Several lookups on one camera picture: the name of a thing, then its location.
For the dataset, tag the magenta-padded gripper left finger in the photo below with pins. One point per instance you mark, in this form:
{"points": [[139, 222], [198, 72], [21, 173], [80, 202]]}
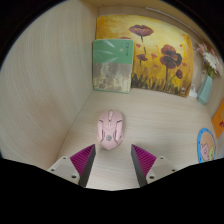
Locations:
{"points": [[83, 160]]}

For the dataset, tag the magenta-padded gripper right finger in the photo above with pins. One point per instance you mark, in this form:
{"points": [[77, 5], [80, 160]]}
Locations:
{"points": [[144, 160]]}

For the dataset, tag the pink computer mouse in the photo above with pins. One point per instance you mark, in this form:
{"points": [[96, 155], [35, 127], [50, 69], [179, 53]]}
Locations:
{"points": [[110, 130]]}

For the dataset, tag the round cartoon mouse pad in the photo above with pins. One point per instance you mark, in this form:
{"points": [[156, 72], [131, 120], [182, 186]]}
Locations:
{"points": [[206, 146]]}

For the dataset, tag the pale teal faceted vase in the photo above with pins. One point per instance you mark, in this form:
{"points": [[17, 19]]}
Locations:
{"points": [[205, 90]]}

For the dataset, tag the green and beige book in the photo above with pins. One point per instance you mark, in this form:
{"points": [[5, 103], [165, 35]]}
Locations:
{"points": [[112, 66]]}

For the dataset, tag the yellow poppy flower painting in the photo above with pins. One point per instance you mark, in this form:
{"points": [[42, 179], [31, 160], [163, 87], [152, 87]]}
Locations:
{"points": [[160, 43]]}

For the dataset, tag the pink and white flower bouquet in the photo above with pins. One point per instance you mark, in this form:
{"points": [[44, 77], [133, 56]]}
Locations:
{"points": [[211, 61]]}

